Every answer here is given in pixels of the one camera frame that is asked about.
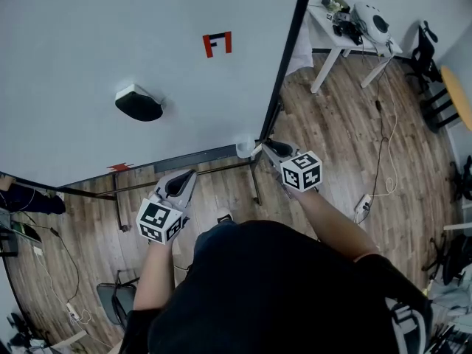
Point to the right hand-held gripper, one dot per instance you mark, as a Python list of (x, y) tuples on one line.
[(302, 172)]

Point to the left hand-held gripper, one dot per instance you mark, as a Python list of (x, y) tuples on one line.
[(158, 219)]

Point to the white cup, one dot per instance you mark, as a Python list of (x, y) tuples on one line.
[(243, 146)]

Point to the person's left forearm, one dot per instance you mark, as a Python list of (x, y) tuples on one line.
[(155, 275)]

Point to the person's right forearm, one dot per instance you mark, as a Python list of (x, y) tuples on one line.
[(332, 227)]

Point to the large white whiteboard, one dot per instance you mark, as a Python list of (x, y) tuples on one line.
[(92, 31)]

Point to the person's white shoe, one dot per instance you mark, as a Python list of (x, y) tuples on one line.
[(225, 215)]

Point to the person's blue jeans leg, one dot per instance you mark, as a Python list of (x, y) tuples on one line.
[(214, 234)]

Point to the red tape strip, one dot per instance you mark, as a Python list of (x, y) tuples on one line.
[(119, 167)]

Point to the black and white bowl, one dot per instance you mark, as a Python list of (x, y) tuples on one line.
[(138, 103)]

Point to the white power strip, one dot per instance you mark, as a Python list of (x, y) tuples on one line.
[(363, 203), (73, 311)]

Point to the white plastic sheet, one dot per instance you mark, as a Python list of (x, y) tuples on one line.
[(300, 50)]

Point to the black metal chair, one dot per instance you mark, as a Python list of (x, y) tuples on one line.
[(114, 297)]

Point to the red and black tape mark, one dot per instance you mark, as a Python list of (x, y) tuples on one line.
[(217, 44)]

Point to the white desk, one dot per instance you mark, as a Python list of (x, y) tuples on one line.
[(324, 31)]

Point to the person's black shirt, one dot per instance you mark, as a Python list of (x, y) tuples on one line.
[(276, 290)]

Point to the white power adapter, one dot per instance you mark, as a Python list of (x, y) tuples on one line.
[(37, 250)]

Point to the white round device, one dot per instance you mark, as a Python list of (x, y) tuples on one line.
[(368, 20)]

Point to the black office chair with headrest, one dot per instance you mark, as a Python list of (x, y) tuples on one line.
[(424, 57)]

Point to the round wooden table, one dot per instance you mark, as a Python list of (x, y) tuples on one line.
[(457, 94)]

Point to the white desk leg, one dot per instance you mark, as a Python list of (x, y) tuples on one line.
[(72, 341)]

